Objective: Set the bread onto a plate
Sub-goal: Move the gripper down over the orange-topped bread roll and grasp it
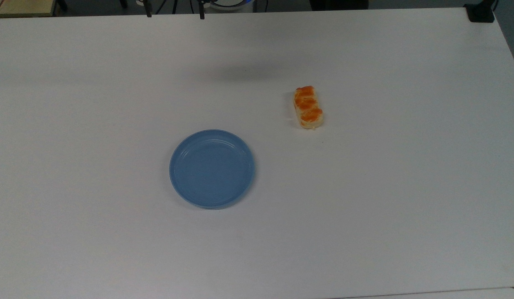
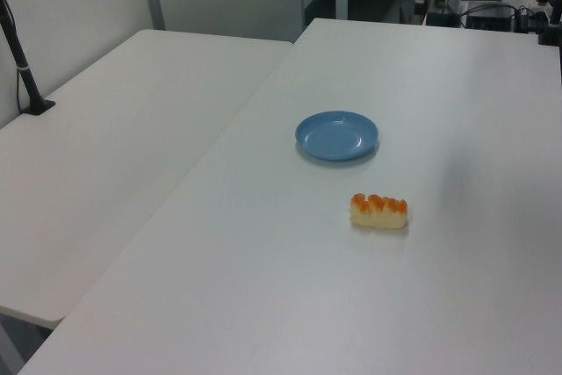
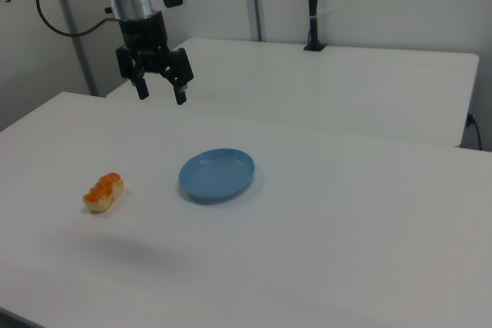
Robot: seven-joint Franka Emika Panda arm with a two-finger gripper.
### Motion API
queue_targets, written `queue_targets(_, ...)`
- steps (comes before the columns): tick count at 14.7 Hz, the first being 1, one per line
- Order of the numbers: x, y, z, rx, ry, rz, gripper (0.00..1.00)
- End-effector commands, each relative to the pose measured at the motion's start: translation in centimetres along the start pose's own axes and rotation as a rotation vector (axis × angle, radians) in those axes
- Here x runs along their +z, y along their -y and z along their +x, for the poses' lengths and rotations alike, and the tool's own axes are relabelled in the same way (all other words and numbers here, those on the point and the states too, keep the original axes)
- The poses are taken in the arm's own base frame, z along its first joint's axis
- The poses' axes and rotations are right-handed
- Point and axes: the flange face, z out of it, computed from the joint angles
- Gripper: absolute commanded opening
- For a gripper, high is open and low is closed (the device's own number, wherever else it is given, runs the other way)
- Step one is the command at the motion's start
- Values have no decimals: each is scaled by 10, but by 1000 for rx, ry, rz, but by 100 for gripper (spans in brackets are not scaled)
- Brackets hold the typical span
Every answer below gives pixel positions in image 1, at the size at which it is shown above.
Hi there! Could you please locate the orange glazed bread loaf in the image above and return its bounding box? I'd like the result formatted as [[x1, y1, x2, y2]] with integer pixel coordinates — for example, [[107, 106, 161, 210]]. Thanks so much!
[[293, 86, 326, 130]]

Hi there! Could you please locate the blue round plastic plate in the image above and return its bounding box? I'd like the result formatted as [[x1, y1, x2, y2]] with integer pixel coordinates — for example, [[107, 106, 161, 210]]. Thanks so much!
[[169, 129, 256, 209]]

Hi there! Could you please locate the light wooden table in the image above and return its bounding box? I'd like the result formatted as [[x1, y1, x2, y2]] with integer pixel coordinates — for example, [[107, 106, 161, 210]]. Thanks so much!
[[0, 0, 59, 18]]

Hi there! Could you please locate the black table clamp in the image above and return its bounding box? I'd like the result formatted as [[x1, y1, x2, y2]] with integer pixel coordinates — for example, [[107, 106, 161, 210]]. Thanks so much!
[[464, 0, 498, 23]]

